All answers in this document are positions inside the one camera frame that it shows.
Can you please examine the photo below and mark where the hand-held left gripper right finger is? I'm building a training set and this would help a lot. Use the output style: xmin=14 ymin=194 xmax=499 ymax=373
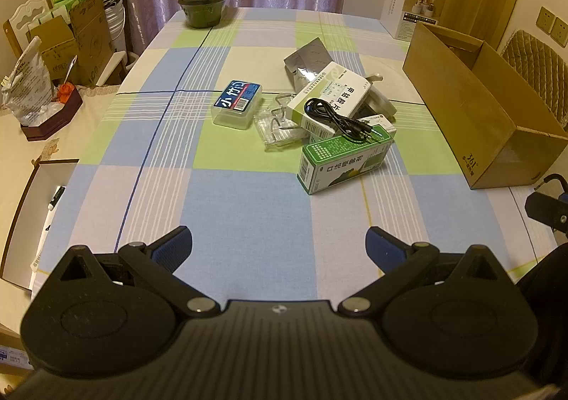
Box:
xmin=338 ymin=226 xmax=509 ymax=318

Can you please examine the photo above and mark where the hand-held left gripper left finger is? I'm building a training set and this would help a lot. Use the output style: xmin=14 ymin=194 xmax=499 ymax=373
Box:
xmin=59 ymin=225 xmax=223 ymax=318

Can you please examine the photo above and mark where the brown cardboard box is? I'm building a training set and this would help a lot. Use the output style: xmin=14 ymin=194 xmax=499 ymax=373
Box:
xmin=402 ymin=22 xmax=568 ymax=191

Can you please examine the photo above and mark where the green medicine box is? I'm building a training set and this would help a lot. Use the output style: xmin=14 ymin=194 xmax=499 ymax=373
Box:
xmin=297 ymin=134 xmax=395 ymax=196

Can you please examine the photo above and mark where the small white green-striped box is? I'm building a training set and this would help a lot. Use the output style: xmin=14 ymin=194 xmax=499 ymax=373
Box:
xmin=305 ymin=113 xmax=397 ymax=144

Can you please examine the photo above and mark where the black cable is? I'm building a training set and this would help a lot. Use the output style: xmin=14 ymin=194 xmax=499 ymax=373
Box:
xmin=304 ymin=98 xmax=378 ymax=144

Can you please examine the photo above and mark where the clear crinkled plastic packet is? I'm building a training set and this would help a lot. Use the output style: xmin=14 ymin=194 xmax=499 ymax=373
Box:
xmin=254 ymin=104 xmax=311 ymax=152

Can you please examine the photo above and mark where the clear plastic box blue label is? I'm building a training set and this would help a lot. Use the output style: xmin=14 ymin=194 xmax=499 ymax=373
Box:
xmin=212 ymin=80 xmax=263 ymax=131

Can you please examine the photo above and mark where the large white medicine box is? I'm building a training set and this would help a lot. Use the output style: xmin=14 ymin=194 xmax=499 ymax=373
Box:
xmin=288 ymin=69 xmax=374 ymax=125

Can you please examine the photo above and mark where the silver foil bag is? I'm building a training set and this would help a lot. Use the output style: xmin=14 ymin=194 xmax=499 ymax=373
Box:
xmin=283 ymin=38 xmax=398 ymax=119

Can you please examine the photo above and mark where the checked tablecloth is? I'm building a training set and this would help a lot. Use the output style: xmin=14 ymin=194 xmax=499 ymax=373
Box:
xmin=73 ymin=7 xmax=568 ymax=301

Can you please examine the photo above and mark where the quilted beige chair cover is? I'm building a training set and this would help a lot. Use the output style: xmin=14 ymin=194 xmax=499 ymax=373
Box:
xmin=501 ymin=29 xmax=568 ymax=128

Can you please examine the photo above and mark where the open white box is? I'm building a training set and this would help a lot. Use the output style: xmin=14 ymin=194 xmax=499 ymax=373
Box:
xmin=0 ymin=159 xmax=81 ymax=293

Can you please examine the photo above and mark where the dark red wooden tray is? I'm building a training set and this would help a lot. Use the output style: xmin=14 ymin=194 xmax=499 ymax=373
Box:
xmin=20 ymin=87 xmax=84 ymax=142

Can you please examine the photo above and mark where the blue and white box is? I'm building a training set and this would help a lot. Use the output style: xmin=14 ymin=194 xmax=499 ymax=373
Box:
xmin=0 ymin=329 xmax=35 ymax=377

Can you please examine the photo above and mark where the crumpled white plastic bag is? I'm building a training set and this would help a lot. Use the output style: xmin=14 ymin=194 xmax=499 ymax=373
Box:
xmin=1 ymin=36 xmax=57 ymax=126

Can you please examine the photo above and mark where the tall brown cardboard carton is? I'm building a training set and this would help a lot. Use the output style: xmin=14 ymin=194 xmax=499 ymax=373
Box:
xmin=69 ymin=0 xmax=115 ymax=87

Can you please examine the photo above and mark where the small brown cardboard carton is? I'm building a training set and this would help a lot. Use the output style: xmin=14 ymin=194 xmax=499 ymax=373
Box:
xmin=29 ymin=18 xmax=79 ymax=85

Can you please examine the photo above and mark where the white bucket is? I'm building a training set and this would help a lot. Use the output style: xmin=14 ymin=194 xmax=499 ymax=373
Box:
xmin=104 ymin=0 xmax=129 ymax=56

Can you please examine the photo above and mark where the white product box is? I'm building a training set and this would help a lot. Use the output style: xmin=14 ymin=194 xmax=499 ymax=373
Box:
xmin=379 ymin=0 xmax=447 ymax=40

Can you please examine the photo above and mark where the white chair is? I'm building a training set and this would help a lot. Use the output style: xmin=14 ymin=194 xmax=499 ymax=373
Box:
xmin=2 ymin=0 xmax=51 ymax=54

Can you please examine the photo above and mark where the beige wall socket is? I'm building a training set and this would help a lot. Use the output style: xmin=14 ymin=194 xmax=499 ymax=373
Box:
xmin=550 ymin=17 xmax=568 ymax=48
xmin=535 ymin=6 xmax=555 ymax=34

